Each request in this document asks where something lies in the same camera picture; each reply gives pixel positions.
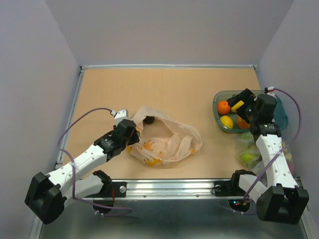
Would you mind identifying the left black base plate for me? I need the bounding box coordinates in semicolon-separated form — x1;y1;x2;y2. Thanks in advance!
89;181;127;198

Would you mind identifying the small toy pineapple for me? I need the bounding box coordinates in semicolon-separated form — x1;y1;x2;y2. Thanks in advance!
236;116;250;129

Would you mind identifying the aluminium back rail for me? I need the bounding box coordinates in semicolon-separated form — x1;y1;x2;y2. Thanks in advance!
80;64;257;70

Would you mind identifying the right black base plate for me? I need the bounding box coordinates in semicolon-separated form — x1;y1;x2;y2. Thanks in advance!
211;181;240;197

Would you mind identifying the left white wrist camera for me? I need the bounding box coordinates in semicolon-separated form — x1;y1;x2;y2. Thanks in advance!
111;109;129;126

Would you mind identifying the aluminium front rail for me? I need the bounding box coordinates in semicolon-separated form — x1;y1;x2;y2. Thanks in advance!
41;177;306;200

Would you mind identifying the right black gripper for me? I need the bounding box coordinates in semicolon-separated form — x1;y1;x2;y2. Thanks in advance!
226;88;258;123

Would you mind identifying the teal plastic tray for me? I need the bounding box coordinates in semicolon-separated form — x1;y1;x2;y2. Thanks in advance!
212;90;288;133

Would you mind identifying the bag of green fruit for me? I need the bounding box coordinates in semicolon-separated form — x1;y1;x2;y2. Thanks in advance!
235;131;296;175

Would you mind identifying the aluminium left rail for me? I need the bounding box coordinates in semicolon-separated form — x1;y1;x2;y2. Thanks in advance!
54;68;85;170

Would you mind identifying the orange printed plastic bag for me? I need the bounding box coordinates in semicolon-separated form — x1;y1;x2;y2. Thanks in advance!
127;106;202;167

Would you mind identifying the dark red fruit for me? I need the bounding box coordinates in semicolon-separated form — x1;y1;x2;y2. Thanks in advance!
143;116;155;124

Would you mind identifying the aluminium rail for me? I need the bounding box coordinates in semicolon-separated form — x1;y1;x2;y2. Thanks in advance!
80;64;257;70
41;177;306;200
54;68;85;170

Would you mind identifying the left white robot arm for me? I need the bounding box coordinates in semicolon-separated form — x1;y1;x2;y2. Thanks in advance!
24;119;139;225

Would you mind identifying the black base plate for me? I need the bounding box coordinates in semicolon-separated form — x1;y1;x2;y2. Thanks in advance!
89;181;127;198
211;181;240;197

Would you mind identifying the orange mandarin fruit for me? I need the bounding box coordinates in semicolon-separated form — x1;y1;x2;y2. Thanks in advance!
216;100;231;115

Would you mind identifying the yellow banana fruit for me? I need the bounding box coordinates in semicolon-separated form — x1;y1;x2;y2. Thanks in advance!
231;101;244;113

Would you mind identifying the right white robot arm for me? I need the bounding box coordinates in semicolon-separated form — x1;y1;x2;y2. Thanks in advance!
224;87;309;225

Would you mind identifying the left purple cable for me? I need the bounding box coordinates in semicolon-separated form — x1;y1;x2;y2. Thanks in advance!
57;107;132;217

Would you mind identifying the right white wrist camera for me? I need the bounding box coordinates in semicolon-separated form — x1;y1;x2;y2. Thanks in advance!
264;87;277;99

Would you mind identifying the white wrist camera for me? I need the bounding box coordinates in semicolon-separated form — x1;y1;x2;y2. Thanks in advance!
264;87;277;99
111;109;129;126

